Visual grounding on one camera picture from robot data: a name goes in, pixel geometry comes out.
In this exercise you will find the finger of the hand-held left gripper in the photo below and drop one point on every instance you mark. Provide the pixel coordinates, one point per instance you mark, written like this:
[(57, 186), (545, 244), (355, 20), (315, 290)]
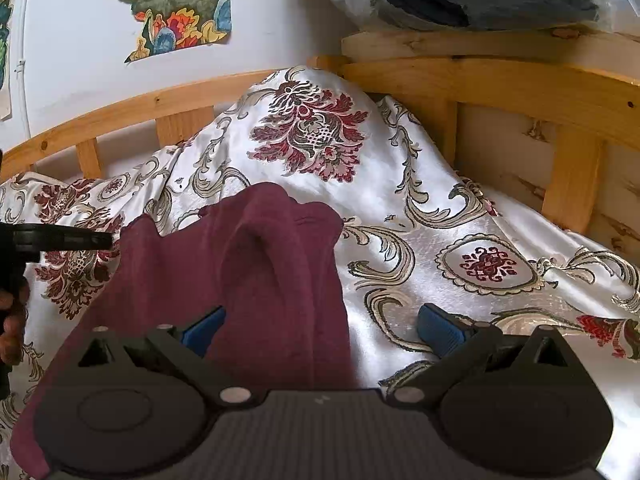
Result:
[(75, 240)]

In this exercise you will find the white wall pipe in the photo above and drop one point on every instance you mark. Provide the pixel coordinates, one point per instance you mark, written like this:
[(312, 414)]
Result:
[(24, 85)]

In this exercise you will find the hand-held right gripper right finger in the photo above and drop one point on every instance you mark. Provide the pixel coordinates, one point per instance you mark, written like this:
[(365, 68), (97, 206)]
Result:
[(440, 327)]

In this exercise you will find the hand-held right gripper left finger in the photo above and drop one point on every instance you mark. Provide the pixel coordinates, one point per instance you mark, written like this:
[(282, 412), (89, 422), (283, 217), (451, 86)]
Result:
[(202, 331)]

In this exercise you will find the white floral satin bed cover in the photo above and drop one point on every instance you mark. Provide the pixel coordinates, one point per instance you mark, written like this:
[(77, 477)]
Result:
[(450, 210)]

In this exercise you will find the person's left hand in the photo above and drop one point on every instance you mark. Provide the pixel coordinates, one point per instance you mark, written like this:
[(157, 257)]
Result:
[(10, 331)]

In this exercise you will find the landscape wall poster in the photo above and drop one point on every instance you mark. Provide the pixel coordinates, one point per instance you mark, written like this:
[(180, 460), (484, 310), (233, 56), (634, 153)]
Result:
[(4, 60)]

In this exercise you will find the maroon knit garment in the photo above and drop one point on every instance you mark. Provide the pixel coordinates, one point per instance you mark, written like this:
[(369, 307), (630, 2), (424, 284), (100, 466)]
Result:
[(275, 260)]

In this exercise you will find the wooden bed frame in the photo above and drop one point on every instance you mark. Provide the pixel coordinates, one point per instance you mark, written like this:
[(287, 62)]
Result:
[(500, 80)]

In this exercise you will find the colourful abstract wall poster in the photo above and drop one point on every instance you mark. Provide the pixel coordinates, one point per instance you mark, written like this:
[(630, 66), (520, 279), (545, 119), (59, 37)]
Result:
[(175, 20)]

